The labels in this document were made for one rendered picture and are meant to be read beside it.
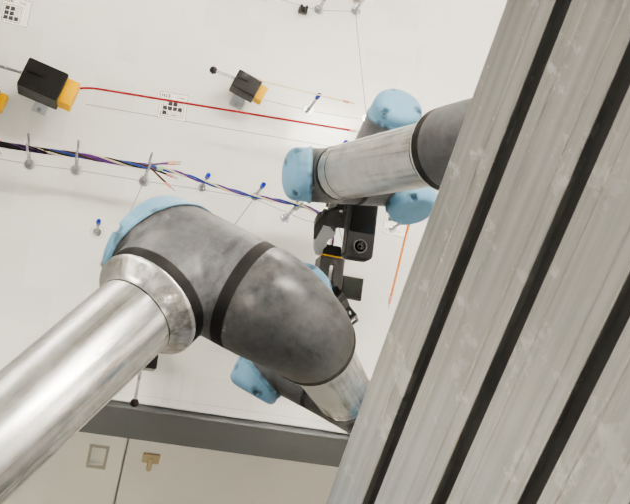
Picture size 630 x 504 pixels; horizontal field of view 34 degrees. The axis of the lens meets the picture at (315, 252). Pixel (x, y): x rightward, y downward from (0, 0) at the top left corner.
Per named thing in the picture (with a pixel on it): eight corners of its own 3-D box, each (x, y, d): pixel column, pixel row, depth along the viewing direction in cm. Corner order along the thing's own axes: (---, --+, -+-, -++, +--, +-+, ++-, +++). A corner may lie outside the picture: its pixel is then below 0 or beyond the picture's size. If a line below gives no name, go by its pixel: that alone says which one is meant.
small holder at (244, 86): (212, 67, 186) (218, 52, 179) (256, 92, 187) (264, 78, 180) (200, 88, 185) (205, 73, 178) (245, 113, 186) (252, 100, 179)
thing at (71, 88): (67, 84, 172) (68, 77, 169) (80, 89, 173) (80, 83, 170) (57, 106, 171) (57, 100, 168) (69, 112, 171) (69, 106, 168)
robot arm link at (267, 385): (288, 414, 138) (329, 341, 139) (218, 374, 141) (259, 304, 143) (300, 422, 145) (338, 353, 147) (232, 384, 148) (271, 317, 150)
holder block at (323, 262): (311, 291, 177) (316, 287, 173) (315, 259, 178) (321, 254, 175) (334, 295, 178) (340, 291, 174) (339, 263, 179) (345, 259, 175)
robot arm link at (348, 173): (473, 188, 101) (276, 217, 146) (564, 194, 106) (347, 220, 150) (474, 69, 102) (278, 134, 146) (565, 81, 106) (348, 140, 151)
